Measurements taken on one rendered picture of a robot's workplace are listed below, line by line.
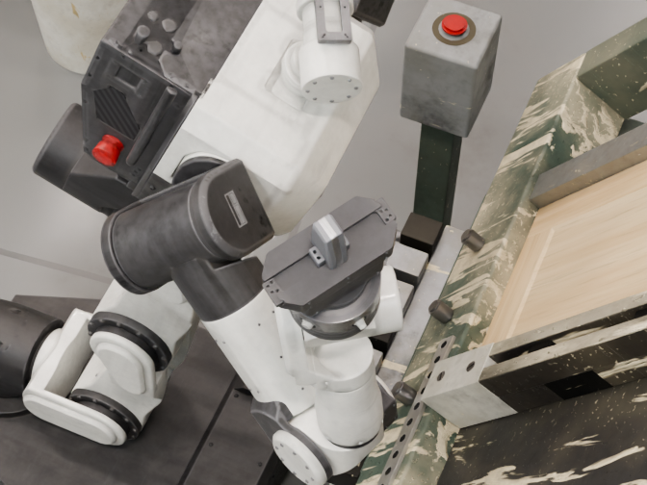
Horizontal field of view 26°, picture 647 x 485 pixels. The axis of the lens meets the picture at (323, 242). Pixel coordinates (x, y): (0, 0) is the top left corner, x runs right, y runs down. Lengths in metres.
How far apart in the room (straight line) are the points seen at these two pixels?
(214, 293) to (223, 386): 1.22
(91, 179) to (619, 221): 0.69
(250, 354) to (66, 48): 1.89
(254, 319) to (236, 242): 0.09
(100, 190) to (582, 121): 0.75
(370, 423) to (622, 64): 0.85
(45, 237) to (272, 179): 1.63
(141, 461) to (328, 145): 1.19
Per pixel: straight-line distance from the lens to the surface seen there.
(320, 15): 1.50
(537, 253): 1.96
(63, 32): 3.29
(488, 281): 1.96
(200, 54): 1.57
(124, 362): 2.22
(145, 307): 2.13
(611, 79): 2.17
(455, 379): 1.79
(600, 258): 1.82
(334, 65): 1.48
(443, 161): 2.41
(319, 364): 1.40
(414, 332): 2.10
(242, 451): 2.62
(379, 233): 1.17
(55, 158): 1.91
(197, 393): 2.70
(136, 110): 1.62
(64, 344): 2.58
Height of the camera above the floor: 2.57
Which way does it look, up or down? 57 degrees down
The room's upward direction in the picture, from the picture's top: straight up
